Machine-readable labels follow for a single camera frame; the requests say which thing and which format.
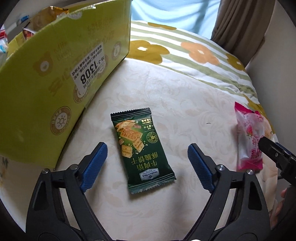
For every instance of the person's hand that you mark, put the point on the person's hand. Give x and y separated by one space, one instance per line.
273 217

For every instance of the light blue hanging cloth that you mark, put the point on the light blue hanging cloth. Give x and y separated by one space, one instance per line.
197 16

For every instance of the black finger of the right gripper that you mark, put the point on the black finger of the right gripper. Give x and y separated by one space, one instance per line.
283 158

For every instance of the green cardboard box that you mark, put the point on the green cardboard box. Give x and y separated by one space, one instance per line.
48 82

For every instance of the pink strawberry snack bag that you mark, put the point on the pink strawberry snack bag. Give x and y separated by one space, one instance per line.
250 129

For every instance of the brown right curtain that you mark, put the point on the brown right curtain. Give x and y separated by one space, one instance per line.
241 25

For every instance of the yellow chips bag in box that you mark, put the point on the yellow chips bag in box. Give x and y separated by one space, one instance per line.
41 19

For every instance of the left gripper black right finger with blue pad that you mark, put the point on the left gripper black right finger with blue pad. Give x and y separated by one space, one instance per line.
248 217

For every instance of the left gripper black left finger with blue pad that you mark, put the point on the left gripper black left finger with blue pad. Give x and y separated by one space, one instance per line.
59 209

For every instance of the floral striped quilt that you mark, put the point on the floral striped quilt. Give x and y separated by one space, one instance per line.
194 56

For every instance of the dark green cracker packet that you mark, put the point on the dark green cracker packet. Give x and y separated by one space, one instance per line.
143 155

